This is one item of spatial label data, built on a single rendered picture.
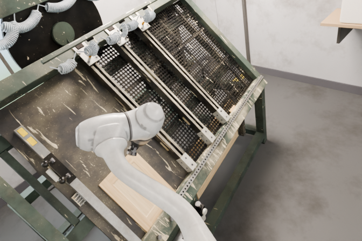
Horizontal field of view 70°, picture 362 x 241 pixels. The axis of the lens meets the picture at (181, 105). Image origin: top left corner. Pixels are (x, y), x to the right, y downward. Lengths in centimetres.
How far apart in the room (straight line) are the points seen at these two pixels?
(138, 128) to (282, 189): 219
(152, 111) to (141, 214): 99
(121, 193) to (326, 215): 183
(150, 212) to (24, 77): 109
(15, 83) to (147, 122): 103
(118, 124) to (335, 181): 248
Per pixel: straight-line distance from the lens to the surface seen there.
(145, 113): 84
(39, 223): 158
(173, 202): 77
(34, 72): 175
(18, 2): 207
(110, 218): 165
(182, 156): 184
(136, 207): 171
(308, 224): 270
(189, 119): 196
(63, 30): 222
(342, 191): 295
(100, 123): 84
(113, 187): 168
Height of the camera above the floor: 233
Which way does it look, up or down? 35 degrees down
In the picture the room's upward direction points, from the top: 16 degrees counter-clockwise
